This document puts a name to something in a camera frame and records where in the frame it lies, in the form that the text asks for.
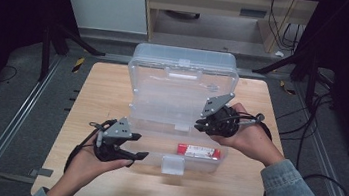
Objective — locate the metal floor rail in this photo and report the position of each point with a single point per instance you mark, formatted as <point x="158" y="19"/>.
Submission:
<point x="7" y="131"/>
<point x="333" y="157"/>

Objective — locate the person's left hand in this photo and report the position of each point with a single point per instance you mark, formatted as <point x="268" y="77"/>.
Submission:
<point x="85" y="167"/>

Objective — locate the white cabinet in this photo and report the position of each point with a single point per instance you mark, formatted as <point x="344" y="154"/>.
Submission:
<point x="106" y="4"/>

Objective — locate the clear plastic storage box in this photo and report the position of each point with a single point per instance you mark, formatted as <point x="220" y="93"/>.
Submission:
<point x="169" y="94"/>

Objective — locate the small white floor object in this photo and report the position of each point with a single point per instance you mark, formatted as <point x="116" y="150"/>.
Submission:
<point x="279" y="53"/>

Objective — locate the person's right hand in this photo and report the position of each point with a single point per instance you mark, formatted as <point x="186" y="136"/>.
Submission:
<point x="254" y="138"/>

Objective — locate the yellow and black tape strip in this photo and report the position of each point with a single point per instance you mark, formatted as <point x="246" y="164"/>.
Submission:
<point x="78" y="65"/>
<point x="287" y="88"/>

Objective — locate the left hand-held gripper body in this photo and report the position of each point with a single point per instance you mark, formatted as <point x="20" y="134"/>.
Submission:
<point x="112" y="137"/>

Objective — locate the black metal stand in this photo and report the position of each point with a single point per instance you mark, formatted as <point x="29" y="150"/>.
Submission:
<point x="46" y="52"/>
<point x="312" y="78"/>

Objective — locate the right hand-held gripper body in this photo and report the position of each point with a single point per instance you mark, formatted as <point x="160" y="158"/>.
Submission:
<point x="221" y="122"/>

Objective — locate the light wooden desk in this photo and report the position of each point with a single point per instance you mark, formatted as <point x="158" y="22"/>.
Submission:
<point x="214" y="2"/>

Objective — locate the grey tape piece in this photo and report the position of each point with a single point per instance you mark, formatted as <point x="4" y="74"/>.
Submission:
<point x="41" y="172"/>

